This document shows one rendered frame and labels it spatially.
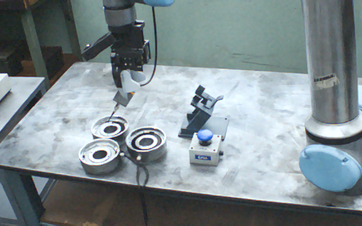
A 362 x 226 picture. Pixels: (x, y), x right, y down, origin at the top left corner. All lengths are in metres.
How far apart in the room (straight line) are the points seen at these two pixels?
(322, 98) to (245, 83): 0.65
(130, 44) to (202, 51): 1.75
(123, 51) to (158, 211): 0.52
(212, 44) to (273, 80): 1.35
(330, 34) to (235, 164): 0.48
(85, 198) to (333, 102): 0.89
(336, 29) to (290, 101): 0.63
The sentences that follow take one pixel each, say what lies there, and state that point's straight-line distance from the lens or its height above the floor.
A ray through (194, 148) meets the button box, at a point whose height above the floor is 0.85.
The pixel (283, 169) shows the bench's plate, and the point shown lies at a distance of 1.03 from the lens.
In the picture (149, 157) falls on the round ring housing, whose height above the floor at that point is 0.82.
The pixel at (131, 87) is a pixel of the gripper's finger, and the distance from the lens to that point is 1.05.
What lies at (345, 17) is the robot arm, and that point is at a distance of 0.69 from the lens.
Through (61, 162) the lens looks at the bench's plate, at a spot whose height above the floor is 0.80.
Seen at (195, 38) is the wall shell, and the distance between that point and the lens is 2.70.
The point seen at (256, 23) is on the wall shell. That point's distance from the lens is 2.60.
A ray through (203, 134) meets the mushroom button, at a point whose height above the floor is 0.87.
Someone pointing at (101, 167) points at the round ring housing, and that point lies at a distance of 1.03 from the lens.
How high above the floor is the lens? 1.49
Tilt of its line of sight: 34 degrees down
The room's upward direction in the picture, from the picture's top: 5 degrees counter-clockwise
